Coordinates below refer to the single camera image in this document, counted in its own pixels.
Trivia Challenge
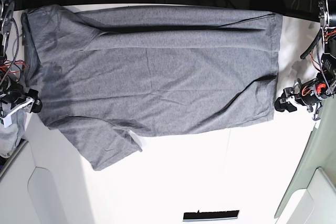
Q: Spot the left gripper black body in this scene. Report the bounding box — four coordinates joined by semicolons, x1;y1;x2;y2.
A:
279;78;335;121

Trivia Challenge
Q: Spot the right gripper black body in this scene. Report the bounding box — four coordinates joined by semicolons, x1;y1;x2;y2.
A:
1;84;39;116

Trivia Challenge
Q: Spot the grey t-shirt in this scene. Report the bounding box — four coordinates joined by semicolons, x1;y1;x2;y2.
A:
21;5;282;170

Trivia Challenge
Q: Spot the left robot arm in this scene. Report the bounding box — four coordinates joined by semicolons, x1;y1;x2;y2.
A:
274;0;335;121

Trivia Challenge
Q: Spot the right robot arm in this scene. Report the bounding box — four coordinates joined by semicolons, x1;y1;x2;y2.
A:
1;0;43;121

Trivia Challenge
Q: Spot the grey clothes pile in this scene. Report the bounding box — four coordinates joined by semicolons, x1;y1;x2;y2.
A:
0;110;26;158

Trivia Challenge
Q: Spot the white bin left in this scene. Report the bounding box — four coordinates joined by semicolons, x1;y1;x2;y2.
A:
1;141;68;223

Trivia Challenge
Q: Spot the white bin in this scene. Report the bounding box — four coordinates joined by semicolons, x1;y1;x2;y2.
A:
276;167;335;223
1;141;68;223

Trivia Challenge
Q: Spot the white bin right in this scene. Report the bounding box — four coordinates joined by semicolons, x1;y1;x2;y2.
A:
276;167;335;223

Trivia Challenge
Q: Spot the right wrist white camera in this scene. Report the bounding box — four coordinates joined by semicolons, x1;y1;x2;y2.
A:
1;115;12;128

